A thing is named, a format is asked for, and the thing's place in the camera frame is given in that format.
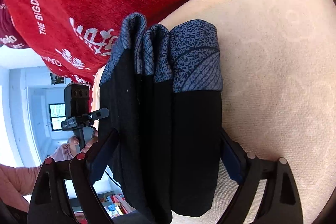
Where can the person's left hand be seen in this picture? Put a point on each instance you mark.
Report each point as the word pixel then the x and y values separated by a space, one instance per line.
pixel 78 143

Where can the pink sleeved left forearm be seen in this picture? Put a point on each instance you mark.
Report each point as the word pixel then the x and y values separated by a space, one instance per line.
pixel 19 182

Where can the dark framed window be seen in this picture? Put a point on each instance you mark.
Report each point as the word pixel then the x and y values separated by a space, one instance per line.
pixel 57 115

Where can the peach sofa seat cushion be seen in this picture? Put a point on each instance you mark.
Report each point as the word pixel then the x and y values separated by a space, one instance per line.
pixel 278 66

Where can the black pants with blue waistband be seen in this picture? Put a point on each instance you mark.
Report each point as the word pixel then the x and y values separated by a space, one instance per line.
pixel 163 92

